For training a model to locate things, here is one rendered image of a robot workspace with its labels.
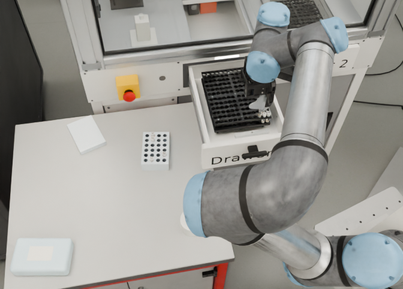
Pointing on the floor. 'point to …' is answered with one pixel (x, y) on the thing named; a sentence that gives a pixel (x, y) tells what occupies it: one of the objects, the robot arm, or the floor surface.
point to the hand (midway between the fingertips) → (263, 105)
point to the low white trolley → (113, 204)
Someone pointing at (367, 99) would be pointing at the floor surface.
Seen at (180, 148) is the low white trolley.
